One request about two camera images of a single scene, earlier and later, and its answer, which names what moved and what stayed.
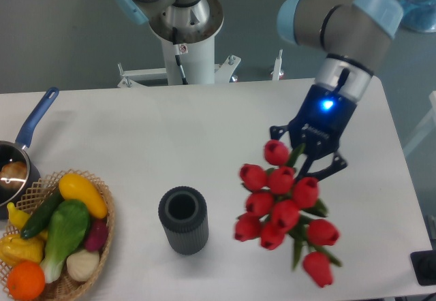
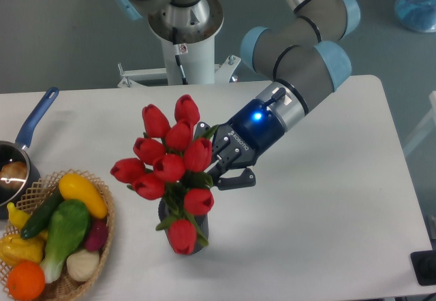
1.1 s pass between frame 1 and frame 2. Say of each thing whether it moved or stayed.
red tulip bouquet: moved
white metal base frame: stayed
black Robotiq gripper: moved
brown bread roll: stayed
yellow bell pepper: stayed
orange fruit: stayed
